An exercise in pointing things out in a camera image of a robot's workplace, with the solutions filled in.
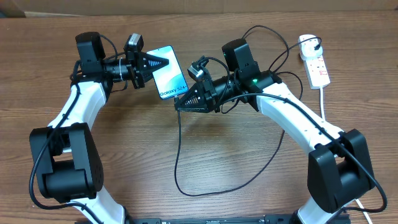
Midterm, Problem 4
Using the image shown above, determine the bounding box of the Samsung Galaxy smartphone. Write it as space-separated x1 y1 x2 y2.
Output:
147 45 188 100

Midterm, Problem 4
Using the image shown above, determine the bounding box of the black USB charging cable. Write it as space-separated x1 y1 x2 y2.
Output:
174 25 322 197

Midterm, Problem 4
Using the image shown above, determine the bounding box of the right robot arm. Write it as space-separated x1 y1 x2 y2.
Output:
175 39 376 223

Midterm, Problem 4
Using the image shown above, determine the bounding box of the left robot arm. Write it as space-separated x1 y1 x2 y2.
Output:
29 32 169 223

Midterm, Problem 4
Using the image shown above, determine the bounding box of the white charger plug adapter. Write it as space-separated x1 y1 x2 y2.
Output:
298 34 323 61

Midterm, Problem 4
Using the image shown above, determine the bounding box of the white power strip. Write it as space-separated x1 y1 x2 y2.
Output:
304 56 330 90

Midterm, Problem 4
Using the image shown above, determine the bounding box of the white power strip cord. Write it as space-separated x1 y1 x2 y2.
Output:
319 87 373 224

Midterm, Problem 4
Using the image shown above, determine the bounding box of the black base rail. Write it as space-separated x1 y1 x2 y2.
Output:
127 213 351 224

